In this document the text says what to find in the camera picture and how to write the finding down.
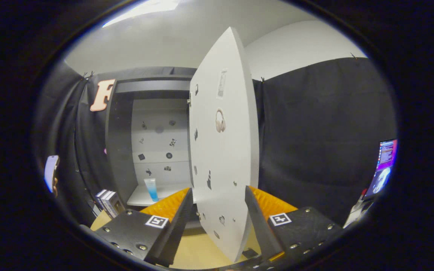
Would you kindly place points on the white cabinet door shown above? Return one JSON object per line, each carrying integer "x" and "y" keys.
{"x": 224, "y": 169}

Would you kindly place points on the grey cabinet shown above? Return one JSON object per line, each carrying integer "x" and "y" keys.
{"x": 121, "y": 143}

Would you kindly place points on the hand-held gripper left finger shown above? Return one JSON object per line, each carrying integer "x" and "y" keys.
{"x": 171, "y": 233}

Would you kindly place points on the black backdrop cloth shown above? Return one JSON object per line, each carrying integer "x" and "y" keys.
{"x": 315, "y": 131}

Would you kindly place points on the white blue tube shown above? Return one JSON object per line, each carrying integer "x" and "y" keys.
{"x": 151, "y": 190}

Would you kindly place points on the white cabinet shelf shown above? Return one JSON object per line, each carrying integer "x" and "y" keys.
{"x": 139, "y": 196}

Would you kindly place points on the smartphone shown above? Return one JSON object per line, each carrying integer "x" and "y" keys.
{"x": 50, "y": 173}

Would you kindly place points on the lit computer screen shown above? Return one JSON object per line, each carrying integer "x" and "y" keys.
{"x": 384, "y": 165}

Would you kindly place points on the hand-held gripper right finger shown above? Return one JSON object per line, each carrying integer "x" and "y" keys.
{"x": 264, "y": 229}

